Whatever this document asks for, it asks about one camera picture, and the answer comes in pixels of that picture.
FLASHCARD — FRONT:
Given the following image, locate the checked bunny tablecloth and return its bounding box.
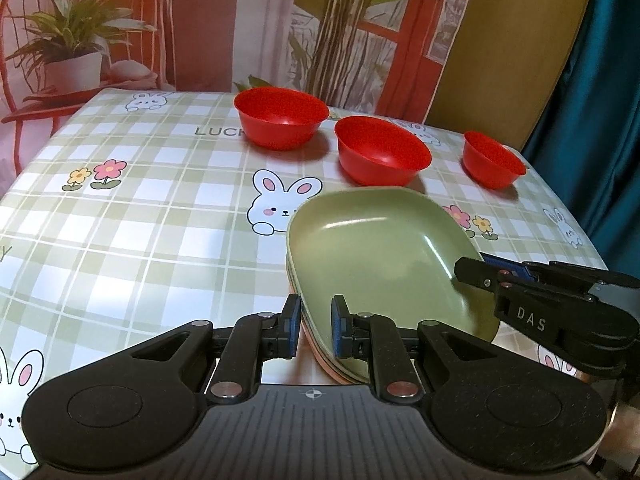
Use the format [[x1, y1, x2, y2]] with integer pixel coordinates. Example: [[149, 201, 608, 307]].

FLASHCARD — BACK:
[[1, 91, 352, 380]]

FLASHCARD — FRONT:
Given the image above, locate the large red bowl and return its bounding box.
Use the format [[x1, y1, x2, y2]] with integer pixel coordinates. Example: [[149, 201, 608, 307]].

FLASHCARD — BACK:
[[233, 87, 330, 151], [334, 116, 432, 186]]

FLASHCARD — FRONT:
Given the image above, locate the teal curtain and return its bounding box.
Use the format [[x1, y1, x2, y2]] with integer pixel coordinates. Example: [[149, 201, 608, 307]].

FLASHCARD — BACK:
[[524, 0, 639, 275]]

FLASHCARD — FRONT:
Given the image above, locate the small red bowl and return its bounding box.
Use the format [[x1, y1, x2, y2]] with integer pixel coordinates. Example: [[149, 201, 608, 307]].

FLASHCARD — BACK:
[[462, 131, 526, 190]]

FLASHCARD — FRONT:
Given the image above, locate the wooden board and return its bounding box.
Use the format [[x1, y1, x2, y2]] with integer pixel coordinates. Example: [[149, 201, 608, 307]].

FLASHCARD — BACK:
[[426, 0, 589, 150]]

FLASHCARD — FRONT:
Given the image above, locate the pink plate under green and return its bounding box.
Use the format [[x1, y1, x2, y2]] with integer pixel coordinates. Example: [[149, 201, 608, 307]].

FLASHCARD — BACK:
[[285, 256, 369, 385]]

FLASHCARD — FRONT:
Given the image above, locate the printed room backdrop cloth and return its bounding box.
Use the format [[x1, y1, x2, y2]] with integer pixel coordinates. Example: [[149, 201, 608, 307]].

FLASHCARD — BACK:
[[1, 0, 469, 186]]

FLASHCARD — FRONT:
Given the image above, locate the green rounded plate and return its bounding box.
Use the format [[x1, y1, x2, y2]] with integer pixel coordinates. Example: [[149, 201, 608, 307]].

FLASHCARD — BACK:
[[286, 188, 499, 374]]

